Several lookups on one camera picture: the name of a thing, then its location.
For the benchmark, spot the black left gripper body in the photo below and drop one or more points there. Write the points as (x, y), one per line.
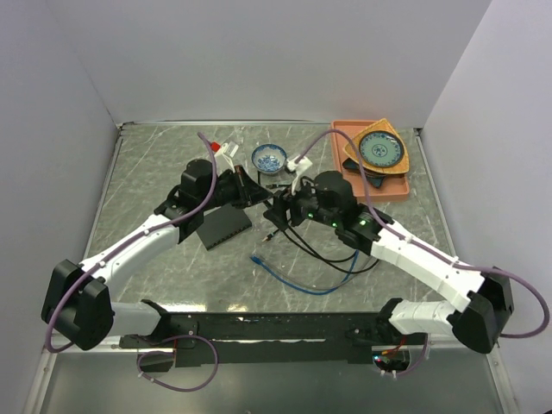
(233, 189)

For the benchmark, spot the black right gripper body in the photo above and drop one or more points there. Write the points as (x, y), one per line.
(304, 204)

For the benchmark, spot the black network switch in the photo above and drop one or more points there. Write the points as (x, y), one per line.
(221, 225)

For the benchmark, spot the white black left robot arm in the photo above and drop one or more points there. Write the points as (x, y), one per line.
(79, 302)

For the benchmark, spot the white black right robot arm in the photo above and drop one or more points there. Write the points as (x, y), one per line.
(474, 305)

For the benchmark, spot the blue white porcelain bowl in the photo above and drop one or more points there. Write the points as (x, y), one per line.
(269, 159)

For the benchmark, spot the dark blue triangular plate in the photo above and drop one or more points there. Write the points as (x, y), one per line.
(375, 179)

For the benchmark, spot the pink plastic tray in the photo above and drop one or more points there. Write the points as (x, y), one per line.
(395, 190)

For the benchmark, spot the teal round patterned plate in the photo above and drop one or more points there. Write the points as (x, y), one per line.
(381, 149)

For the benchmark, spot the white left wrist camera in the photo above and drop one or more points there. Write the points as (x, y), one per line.
(224, 155)

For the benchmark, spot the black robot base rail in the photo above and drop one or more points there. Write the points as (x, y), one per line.
(266, 337)

